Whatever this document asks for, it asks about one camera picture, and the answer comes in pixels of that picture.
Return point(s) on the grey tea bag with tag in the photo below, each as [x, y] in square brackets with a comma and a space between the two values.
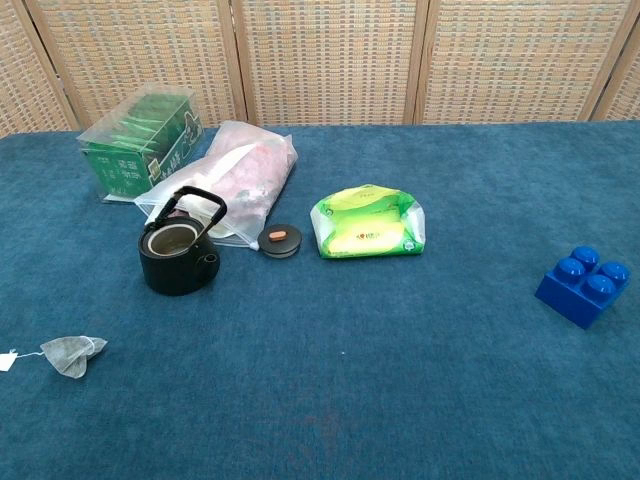
[67, 352]

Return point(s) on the black teapot lid orange knob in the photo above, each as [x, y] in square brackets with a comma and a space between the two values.
[278, 241]

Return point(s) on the frosted zip bag pink contents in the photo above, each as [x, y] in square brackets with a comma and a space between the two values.
[252, 172]

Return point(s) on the black cast iron teapot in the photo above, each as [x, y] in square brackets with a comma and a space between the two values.
[170, 276]

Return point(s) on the clear box green packets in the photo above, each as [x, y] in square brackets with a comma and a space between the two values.
[117, 167]

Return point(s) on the green tissue pack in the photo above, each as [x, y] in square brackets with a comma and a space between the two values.
[367, 222]

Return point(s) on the blue carpet table cover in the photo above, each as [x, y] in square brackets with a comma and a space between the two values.
[350, 375]

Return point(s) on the woven wicker folding screen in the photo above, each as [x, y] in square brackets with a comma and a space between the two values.
[325, 60]

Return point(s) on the blue plastic building block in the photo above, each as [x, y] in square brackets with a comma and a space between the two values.
[575, 297]

